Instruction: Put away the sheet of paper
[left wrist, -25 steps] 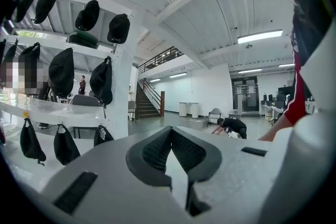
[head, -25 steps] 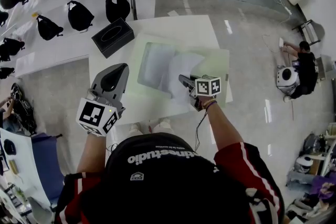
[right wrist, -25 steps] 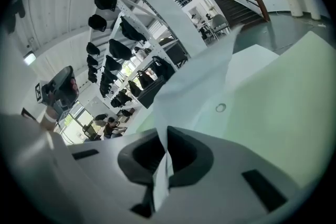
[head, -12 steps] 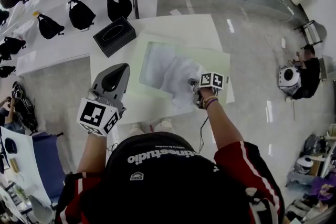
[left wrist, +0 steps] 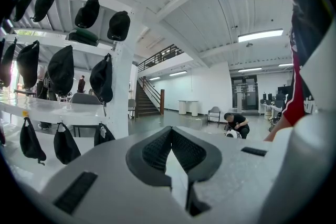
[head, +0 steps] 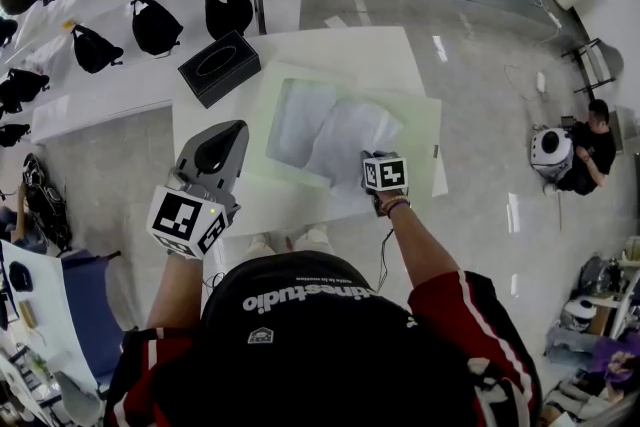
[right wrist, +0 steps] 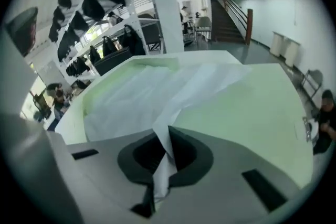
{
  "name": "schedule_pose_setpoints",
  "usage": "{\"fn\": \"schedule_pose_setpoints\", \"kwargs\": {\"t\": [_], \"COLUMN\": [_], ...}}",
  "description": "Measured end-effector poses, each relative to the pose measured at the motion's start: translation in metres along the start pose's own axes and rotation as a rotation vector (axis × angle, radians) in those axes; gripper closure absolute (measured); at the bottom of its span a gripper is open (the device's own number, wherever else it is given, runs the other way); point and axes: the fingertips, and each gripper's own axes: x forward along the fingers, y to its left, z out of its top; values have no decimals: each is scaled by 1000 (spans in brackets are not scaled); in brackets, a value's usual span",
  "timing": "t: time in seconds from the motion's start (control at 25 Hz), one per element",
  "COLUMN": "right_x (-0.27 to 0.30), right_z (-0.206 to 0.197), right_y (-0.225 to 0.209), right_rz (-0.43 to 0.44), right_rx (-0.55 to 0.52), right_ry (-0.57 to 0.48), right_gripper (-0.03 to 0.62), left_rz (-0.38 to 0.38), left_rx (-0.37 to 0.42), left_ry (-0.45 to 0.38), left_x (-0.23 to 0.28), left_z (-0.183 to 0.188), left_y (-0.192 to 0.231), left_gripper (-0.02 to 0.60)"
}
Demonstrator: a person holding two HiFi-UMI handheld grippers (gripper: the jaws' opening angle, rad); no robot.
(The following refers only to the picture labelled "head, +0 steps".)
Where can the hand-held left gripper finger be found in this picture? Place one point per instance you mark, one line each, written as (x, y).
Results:
(192, 155)
(232, 165)

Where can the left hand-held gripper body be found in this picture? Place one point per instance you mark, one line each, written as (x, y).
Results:
(180, 220)

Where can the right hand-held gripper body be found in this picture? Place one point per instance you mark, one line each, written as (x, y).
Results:
(385, 175)

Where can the person's right forearm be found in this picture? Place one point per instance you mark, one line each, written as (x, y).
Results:
(425, 250)

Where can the person's left forearm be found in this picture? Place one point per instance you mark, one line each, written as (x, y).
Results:
(172, 295)

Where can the person's left shoe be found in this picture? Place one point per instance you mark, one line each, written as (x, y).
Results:
(260, 246)

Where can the person's shoe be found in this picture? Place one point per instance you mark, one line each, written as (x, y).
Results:
(314, 240)
(260, 246)

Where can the black tissue box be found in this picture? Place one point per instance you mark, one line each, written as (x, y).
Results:
(220, 70)

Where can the person's right shoe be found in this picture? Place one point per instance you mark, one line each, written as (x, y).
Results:
(314, 240)

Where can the blue chair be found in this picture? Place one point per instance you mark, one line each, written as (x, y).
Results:
(90, 305)

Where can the white side desk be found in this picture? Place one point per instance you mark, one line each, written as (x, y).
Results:
(45, 315)

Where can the small black pouch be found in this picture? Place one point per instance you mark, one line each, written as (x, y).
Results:
(21, 276)

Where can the yellow tag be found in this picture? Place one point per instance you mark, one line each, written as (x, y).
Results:
(68, 24)

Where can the white power adapter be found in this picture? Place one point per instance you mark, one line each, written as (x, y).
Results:
(540, 82)

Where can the person's black red shirt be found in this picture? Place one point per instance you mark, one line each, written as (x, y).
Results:
(310, 365)

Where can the white power strip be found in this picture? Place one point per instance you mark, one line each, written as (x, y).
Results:
(553, 20)

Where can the grey backpack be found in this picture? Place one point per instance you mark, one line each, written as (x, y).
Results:
(600, 274)

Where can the white black round appliance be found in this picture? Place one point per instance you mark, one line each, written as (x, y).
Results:
(579, 313)

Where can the grey chair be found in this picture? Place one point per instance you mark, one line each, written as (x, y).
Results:
(597, 62)

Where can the purple cloth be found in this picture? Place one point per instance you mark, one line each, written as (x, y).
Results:
(617, 360)

